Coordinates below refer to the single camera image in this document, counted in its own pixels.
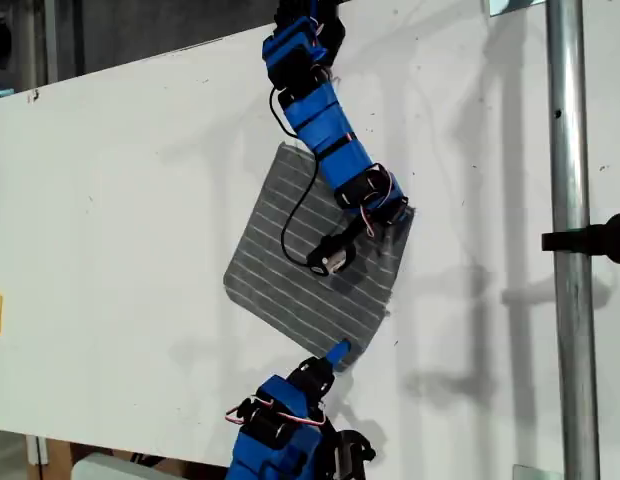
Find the grey striped towel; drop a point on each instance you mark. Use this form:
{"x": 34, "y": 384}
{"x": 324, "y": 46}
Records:
{"x": 270, "y": 270}

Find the black clamp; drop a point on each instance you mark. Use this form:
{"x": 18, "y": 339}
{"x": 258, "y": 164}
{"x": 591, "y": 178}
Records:
{"x": 590, "y": 240}

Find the wooden board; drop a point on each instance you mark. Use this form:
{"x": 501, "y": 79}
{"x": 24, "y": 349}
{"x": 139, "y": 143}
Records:
{"x": 57, "y": 457}

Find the grey background bar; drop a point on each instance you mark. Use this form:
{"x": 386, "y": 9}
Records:
{"x": 50, "y": 40}

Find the black camera stalk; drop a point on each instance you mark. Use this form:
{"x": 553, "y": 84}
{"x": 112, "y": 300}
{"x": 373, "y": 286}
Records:
{"x": 354, "y": 235}

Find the steel post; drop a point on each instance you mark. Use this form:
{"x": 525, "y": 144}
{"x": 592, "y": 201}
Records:
{"x": 570, "y": 150}

